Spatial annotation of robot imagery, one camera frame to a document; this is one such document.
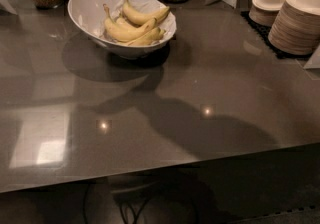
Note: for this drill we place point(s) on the yellow banana bottom front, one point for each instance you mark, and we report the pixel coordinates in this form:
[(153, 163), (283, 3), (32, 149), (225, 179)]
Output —
[(153, 35)]

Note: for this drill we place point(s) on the yellow banana left curved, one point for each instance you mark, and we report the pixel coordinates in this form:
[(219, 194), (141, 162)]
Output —
[(124, 34)]

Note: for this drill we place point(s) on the yellow banana back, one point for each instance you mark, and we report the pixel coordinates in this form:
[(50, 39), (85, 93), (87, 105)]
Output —
[(139, 18)]

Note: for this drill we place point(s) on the white oval bowl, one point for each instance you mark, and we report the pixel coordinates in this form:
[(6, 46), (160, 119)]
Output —
[(88, 15)]

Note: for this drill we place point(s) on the black rubber mat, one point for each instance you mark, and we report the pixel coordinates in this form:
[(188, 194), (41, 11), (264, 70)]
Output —
[(263, 32)]

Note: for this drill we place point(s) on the small stack paper bowls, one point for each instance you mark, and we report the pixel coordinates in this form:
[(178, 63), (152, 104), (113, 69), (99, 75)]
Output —
[(264, 12)]

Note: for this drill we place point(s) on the large stack paper bowls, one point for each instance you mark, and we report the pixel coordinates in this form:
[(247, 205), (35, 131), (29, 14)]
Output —
[(296, 29)]

